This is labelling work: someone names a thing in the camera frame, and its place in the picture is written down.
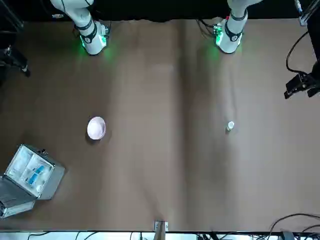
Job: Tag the silver frame extrusion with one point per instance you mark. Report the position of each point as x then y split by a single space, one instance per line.
303 18

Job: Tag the pink bowl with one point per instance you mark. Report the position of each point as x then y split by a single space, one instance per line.
96 128

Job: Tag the aluminium frame post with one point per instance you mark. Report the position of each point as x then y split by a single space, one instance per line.
161 231

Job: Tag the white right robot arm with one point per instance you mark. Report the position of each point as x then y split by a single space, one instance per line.
92 37

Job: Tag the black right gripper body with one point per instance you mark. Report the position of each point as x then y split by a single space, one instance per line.
12 57

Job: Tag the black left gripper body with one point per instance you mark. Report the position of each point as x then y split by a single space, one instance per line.
300 82

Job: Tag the black frame bar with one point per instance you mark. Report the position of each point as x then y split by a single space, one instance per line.
15 15

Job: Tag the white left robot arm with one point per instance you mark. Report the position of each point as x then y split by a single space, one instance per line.
232 37

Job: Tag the white vitamin bottle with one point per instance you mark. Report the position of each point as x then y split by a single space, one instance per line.
230 125

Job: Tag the open silver metal case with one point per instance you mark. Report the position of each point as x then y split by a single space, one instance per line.
50 180

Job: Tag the white gauze packet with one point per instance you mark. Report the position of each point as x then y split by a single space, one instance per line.
20 160

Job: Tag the blue white carton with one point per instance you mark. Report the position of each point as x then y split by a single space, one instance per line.
32 178
40 170

